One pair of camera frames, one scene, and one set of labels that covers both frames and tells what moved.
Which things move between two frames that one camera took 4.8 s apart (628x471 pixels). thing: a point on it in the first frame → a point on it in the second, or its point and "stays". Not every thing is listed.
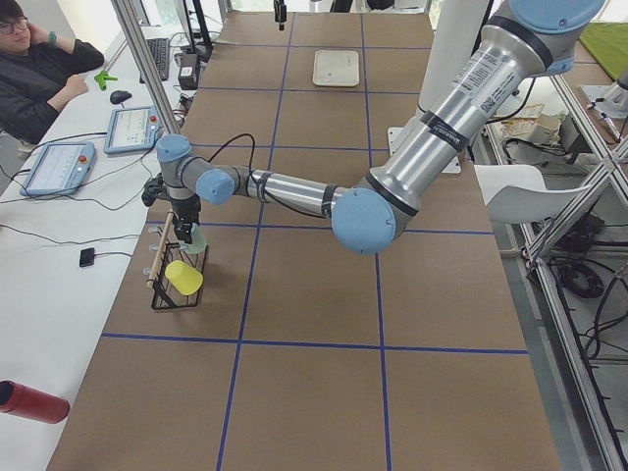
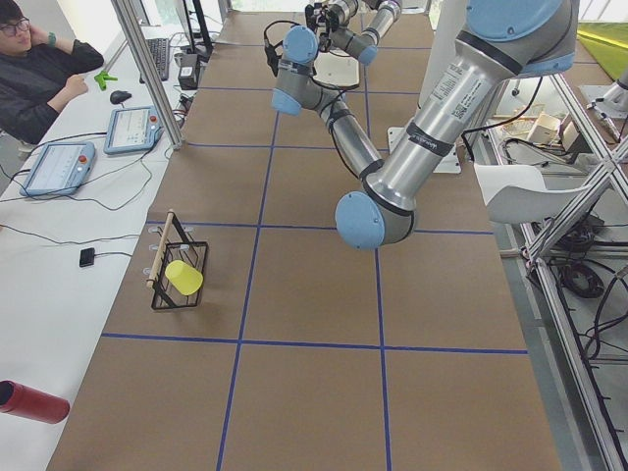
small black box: x=86 y=257 stays
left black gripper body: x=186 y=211 → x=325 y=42
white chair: x=517 y=193 stays
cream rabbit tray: x=336 y=68 stays
